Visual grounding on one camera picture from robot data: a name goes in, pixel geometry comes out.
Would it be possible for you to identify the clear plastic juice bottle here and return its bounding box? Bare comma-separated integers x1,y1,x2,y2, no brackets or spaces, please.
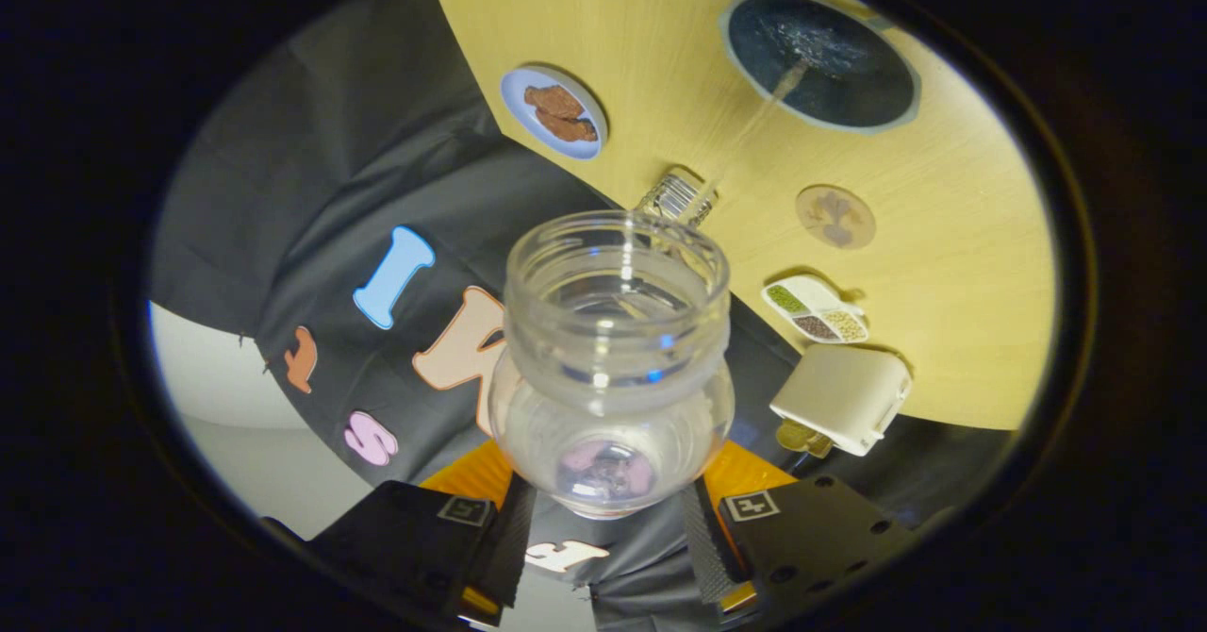
488,209,736,520

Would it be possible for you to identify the light wooden table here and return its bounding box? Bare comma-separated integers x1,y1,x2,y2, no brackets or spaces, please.
426,0,1055,432

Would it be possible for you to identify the black backdrop cloth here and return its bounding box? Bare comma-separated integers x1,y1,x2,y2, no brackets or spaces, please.
149,0,1029,632

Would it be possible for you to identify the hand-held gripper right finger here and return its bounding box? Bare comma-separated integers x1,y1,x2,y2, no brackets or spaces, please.
677,439,918,619

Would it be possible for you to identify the white divided tray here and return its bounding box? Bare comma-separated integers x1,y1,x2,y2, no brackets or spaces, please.
761,274,870,344

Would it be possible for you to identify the brown cookie piece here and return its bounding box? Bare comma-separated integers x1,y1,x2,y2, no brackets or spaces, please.
536,108,599,143
523,85,586,122

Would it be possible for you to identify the light blue plate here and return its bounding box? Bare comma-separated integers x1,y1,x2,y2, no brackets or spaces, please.
499,65,607,161

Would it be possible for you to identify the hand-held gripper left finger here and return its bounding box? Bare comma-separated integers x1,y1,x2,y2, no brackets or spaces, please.
306,439,538,625

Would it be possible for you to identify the white cup with wooden handle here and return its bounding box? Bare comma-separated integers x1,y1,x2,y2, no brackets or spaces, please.
719,0,922,135

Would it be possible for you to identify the round wooden coaster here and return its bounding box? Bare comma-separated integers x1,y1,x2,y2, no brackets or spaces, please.
796,185,877,251

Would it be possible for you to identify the wire mesh basket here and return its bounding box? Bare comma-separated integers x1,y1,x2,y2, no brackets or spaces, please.
637,166,719,229

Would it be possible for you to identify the clear juice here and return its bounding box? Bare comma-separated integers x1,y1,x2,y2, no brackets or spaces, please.
693,0,918,208

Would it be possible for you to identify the white toaster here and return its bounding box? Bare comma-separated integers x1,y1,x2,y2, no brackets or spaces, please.
769,343,914,457

